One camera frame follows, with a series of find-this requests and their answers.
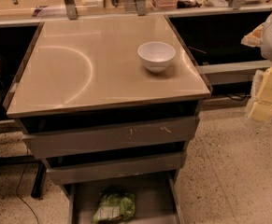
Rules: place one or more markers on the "grey metal post left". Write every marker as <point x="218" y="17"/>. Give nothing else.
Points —
<point x="71" y="9"/>

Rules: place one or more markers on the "middle grey drawer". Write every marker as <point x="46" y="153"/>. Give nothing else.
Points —
<point x="116" y="169"/>

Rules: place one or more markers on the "black table leg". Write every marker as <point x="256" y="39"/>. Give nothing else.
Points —
<point x="37" y="187"/>

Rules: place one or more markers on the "white bowl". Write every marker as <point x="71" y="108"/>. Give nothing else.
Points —
<point x="156" y="56"/>

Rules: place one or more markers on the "green rice chip bag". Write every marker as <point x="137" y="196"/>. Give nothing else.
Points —
<point x="113" y="206"/>

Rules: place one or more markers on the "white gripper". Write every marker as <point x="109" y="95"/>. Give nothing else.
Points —
<point x="260" y="105"/>

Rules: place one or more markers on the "grey drawer cabinet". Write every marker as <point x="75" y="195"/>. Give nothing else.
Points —
<point x="87" y="73"/>

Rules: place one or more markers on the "grey metal post middle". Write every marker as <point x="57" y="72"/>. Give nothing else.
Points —
<point x="141" y="7"/>

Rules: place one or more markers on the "bottom open grey drawer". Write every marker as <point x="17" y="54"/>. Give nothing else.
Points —
<point x="141" y="199"/>

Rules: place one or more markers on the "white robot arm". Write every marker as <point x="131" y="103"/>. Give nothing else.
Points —
<point x="261" y="37"/>

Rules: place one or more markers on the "grey metal rail right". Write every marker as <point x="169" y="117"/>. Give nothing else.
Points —
<point x="227" y="73"/>

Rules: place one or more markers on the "top grey drawer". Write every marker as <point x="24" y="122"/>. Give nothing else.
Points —
<point x="94" y="139"/>

